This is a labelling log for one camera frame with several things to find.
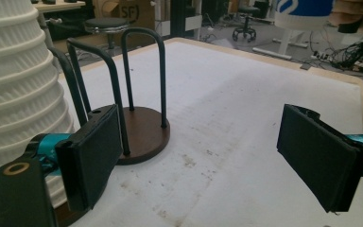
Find white table mat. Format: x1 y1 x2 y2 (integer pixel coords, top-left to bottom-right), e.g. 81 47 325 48
56 41 363 227

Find stack of white paper cups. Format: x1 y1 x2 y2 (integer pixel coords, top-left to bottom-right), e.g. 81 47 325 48
0 0 77 210

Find white desk foot frame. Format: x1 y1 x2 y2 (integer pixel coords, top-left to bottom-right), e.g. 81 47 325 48
252 27 310 61

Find tangle of floor cables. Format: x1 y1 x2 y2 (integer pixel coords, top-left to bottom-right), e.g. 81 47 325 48
309 39 363 73

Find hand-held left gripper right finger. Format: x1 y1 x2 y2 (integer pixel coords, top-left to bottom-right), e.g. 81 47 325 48
276 103 363 214

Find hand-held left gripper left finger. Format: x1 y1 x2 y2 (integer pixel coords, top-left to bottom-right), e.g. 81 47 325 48
26 103 124 213

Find black wheeled stool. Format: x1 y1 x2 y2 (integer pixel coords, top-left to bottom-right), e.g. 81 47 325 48
232 5 258 44

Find black round stool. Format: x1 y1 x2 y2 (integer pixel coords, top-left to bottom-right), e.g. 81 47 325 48
84 17 130 57

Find brown cardboard box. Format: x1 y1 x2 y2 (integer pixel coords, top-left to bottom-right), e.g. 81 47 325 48
93 0 156 31

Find brown cup holder black wires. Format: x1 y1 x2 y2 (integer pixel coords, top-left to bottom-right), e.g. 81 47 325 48
48 26 171 227

